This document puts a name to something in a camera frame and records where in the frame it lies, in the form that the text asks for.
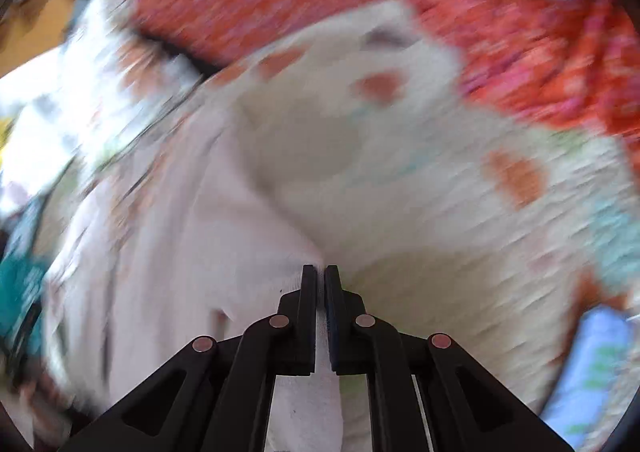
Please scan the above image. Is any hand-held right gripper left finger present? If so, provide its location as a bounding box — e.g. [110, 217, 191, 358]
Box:
[60, 264, 318, 452]

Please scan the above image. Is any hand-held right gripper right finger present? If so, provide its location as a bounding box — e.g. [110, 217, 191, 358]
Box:
[325, 264, 576, 452]

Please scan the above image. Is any white towel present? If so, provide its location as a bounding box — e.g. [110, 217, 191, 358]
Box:
[45, 97, 351, 452]

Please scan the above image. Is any heart print quilt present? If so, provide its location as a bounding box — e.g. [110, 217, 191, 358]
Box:
[75, 0, 637, 433]

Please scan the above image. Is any pale blue printed cloth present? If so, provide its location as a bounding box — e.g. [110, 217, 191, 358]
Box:
[542, 307, 636, 448]

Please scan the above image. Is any teal cardboard box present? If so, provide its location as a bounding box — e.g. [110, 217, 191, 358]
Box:
[0, 252, 51, 383]

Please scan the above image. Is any white floral pillow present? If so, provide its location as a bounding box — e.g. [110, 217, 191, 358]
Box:
[0, 0, 201, 213]

